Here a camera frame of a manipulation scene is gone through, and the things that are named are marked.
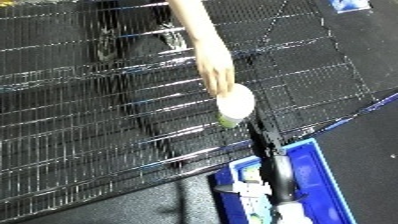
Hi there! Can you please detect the person's hand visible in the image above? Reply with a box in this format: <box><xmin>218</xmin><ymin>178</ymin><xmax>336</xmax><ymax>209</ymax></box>
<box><xmin>190</xmin><ymin>34</ymin><xmax>239</xmax><ymax>98</ymax></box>

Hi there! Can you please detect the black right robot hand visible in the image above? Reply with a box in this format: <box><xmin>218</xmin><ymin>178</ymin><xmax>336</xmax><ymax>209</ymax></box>
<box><xmin>211</xmin><ymin>110</ymin><xmax>306</xmax><ymax>208</ymax></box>

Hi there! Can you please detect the paper cup with green band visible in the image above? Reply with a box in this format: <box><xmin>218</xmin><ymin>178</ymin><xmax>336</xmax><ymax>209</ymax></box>
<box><xmin>213</xmin><ymin>83</ymin><xmax>258</xmax><ymax>130</ymax></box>

